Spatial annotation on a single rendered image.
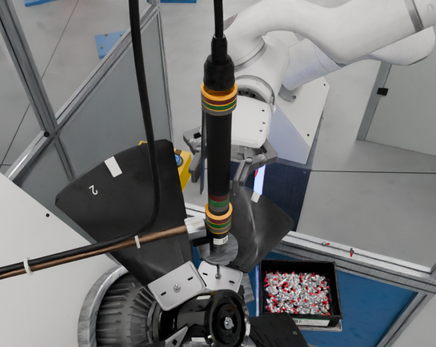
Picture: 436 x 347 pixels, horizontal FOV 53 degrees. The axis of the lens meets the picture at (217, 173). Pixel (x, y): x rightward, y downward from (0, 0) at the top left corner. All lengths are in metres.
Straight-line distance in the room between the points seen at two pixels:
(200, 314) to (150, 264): 0.12
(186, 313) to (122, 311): 0.14
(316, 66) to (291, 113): 0.17
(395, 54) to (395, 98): 1.55
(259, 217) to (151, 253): 0.31
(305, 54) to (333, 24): 0.56
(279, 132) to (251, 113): 0.69
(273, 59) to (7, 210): 0.56
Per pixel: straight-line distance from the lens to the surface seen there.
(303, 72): 1.31
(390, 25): 0.73
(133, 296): 0.90
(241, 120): 0.68
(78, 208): 0.79
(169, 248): 0.80
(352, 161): 2.81
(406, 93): 2.73
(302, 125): 1.39
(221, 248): 0.78
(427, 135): 2.92
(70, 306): 0.95
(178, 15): 4.06
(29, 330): 0.92
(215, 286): 0.89
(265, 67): 0.76
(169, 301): 0.84
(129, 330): 0.89
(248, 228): 0.98
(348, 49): 0.74
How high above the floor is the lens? 1.99
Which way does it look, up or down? 49 degrees down
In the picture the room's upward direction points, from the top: straight up
